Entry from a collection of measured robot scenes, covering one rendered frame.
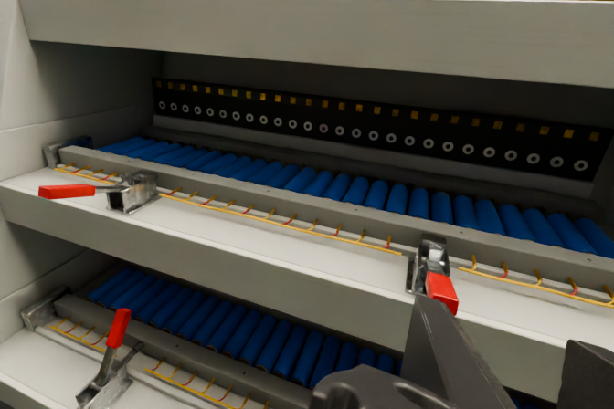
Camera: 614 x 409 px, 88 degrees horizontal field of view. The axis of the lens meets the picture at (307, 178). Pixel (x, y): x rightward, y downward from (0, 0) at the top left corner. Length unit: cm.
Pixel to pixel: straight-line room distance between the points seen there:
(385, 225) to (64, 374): 37
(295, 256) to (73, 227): 22
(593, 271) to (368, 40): 22
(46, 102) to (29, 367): 29
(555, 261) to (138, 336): 40
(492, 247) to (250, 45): 24
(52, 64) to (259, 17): 28
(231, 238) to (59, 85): 30
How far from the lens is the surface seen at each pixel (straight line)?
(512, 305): 26
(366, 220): 26
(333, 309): 25
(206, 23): 30
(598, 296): 30
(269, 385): 37
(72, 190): 30
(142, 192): 34
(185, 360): 40
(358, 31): 25
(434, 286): 18
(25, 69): 46
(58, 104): 48
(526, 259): 28
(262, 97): 42
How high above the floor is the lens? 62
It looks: 3 degrees down
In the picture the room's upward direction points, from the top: 10 degrees clockwise
